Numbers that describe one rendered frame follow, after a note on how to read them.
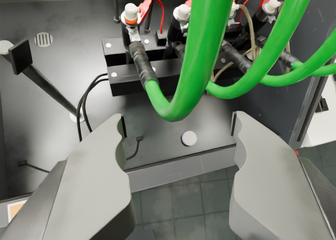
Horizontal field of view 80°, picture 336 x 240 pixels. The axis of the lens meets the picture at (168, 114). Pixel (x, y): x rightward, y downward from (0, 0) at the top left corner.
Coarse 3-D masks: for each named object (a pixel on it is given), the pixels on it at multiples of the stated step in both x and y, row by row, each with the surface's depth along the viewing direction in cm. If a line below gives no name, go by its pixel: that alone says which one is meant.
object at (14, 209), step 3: (21, 204) 34; (12, 207) 33; (15, 207) 33; (18, 207) 33; (12, 210) 33; (15, 210) 33; (18, 210) 33; (12, 213) 33; (15, 213) 33; (12, 216) 33
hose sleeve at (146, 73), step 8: (136, 48) 26; (136, 56) 25; (144, 56) 25; (136, 64) 24; (144, 64) 23; (144, 72) 22; (152, 72) 22; (144, 80) 21; (152, 80) 21; (144, 88) 22
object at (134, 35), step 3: (126, 27) 29; (129, 27) 29; (135, 27) 30; (129, 30) 29; (132, 30) 29; (135, 30) 29; (129, 33) 29; (132, 33) 29; (135, 33) 29; (138, 33) 30; (129, 36) 29; (132, 36) 29; (135, 36) 29; (138, 36) 29; (132, 39) 29; (135, 39) 29
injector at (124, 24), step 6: (138, 18) 30; (126, 24) 29; (132, 24) 29; (138, 24) 30; (126, 30) 30; (138, 30) 31; (126, 36) 32; (126, 42) 33; (126, 48) 36; (126, 54) 38; (126, 60) 41; (132, 60) 40
